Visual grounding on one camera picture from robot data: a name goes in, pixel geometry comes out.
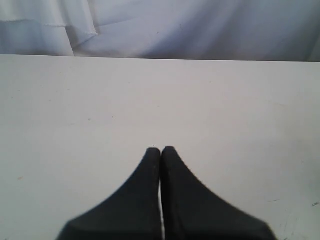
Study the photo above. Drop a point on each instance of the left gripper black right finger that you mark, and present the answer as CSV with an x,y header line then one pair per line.
x,y
192,212

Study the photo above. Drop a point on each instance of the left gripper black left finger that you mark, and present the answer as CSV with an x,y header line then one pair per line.
x,y
131,213

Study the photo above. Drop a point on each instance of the white backdrop curtain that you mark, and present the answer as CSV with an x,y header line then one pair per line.
x,y
254,30

